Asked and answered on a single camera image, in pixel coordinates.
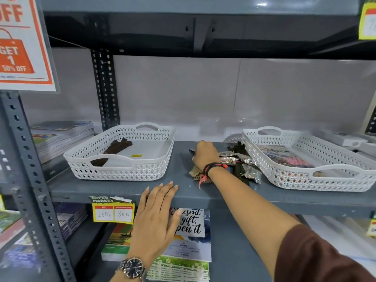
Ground person's left hand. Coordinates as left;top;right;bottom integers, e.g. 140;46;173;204
127;181;183;262

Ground person's right hand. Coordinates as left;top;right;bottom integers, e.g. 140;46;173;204
192;140;221;172

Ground person's left forearm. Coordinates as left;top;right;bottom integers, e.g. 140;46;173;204
109;268;147;282

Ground person's right forearm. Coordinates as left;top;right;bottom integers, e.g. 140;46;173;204
206;166;300;282

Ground white perforated plastic basket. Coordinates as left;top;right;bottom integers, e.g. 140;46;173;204
63;122;176;182
242;126;376;193

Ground clear packet of beads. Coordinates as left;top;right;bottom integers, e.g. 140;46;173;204
242;164;262;185
219;152;239;166

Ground yellow price tag with green top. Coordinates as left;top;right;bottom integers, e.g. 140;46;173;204
88;196;135;224

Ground grey metal shelf rack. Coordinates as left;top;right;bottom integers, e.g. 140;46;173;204
0;0;376;282

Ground green landscape cover book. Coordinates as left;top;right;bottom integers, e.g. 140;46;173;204
100;222;133;262

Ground book with white fence cover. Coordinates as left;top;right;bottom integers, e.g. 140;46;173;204
146;255;211;282

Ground bundle of brown zippers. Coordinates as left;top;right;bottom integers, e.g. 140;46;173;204
91;137;133;167

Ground silver wristwatch with dark dial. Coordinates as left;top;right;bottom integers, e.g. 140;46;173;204
115;257;147;281

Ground stack of dark blue booklets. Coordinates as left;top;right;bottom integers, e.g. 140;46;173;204
54;202;89;242

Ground pile of colourful bead packets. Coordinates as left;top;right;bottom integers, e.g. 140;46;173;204
258;144;324;177

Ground stack of glossy booklets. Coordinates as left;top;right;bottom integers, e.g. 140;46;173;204
30;120;95;165

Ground stack of colourful books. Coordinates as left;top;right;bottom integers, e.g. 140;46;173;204
0;211;26;250

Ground white flat boxes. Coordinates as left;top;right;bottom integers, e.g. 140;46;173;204
315;128;376;158

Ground brown sleeve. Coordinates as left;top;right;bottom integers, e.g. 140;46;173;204
274;224;376;282

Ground yellow shelf price tag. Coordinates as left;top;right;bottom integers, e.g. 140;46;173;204
366;212;376;238
358;0;376;41

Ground orange and white sale sign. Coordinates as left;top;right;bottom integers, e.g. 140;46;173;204
0;0;60;94

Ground black and red thread bracelet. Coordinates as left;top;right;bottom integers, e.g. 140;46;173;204
199;162;228;190

